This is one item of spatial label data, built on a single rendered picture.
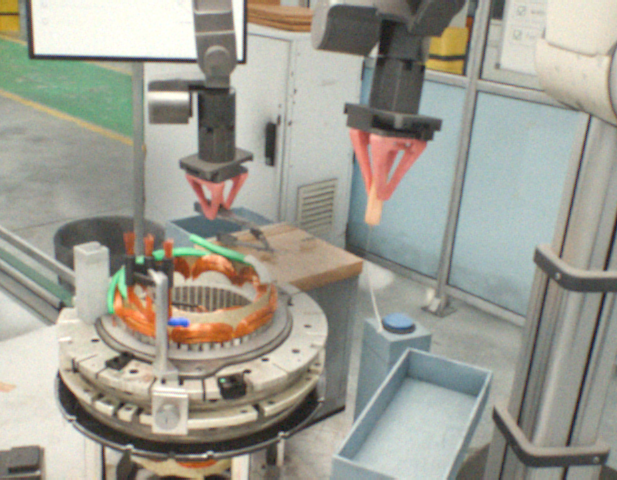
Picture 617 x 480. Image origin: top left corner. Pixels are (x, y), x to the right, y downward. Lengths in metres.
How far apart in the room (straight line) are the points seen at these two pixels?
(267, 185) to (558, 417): 2.34
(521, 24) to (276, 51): 0.96
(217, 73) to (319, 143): 2.27
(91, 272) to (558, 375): 0.60
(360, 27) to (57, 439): 0.80
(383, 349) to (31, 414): 0.60
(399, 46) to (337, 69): 2.49
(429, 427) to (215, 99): 0.54
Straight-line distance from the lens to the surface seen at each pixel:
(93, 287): 0.89
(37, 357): 1.48
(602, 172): 0.95
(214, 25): 1.06
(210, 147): 1.11
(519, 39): 3.09
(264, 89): 3.18
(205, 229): 1.36
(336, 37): 0.79
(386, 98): 0.81
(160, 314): 0.76
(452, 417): 0.91
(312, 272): 1.13
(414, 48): 0.81
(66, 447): 1.25
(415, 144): 0.83
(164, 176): 3.82
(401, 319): 1.06
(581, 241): 0.97
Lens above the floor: 1.52
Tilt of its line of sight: 21 degrees down
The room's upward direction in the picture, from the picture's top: 5 degrees clockwise
